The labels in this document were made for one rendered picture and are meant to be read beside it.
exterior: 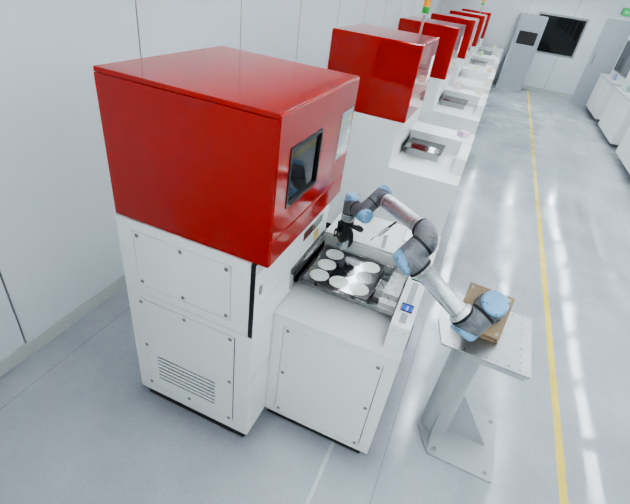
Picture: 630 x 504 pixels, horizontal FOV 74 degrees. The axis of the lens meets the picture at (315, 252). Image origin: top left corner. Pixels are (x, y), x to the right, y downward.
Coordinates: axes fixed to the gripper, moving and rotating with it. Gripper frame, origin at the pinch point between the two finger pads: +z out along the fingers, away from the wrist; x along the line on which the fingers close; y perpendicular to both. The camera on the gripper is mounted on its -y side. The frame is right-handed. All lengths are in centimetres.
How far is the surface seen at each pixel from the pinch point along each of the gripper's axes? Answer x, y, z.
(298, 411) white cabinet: 35, 45, 73
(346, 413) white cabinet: 57, 32, 58
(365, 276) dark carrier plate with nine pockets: 23.3, 4.1, 1.4
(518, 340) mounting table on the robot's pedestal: 90, -41, 9
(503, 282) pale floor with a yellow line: 8, -206, 91
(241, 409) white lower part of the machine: 25, 75, 63
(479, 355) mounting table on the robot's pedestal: 86, -14, 9
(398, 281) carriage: 33.0, -11.6, 3.3
